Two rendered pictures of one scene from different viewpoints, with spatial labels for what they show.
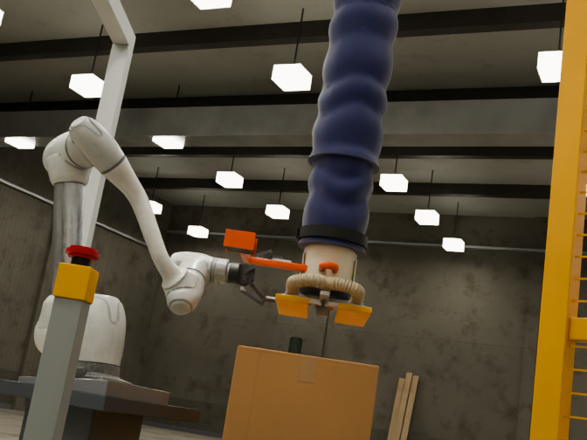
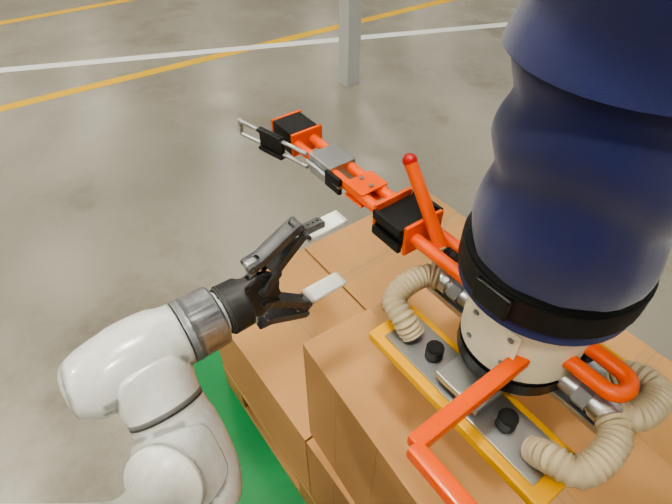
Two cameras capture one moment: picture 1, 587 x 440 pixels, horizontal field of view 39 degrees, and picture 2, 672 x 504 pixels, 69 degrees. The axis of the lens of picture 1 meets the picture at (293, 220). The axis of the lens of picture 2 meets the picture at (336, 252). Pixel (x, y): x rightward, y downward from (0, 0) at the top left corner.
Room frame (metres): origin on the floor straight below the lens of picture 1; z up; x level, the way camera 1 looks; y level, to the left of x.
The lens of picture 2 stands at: (2.47, 0.34, 1.77)
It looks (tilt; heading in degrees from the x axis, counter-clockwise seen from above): 45 degrees down; 321
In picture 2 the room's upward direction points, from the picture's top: straight up
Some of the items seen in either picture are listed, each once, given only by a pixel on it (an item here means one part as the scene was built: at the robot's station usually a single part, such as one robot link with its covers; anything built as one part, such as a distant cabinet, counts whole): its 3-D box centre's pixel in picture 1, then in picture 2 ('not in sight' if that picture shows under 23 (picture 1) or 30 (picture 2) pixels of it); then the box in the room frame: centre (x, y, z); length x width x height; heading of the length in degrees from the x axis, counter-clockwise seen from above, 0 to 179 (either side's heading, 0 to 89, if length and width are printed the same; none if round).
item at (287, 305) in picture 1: (293, 301); (467, 388); (2.63, -0.04, 1.13); 0.34 x 0.10 x 0.05; 177
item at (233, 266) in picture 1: (241, 274); (249, 297); (2.90, 0.15, 1.23); 0.09 x 0.07 x 0.08; 87
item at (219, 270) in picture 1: (220, 271); (202, 322); (2.91, 0.22, 1.23); 0.09 x 0.06 x 0.09; 177
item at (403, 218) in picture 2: not in sight; (406, 220); (2.88, -0.15, 1.23); 0.10 x 0.08 x 0.06; 87
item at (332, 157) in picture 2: not in sight; (332, 165); (3.09, -0.16, 1.22); 0.07 x 0.07 x 0.04; 87
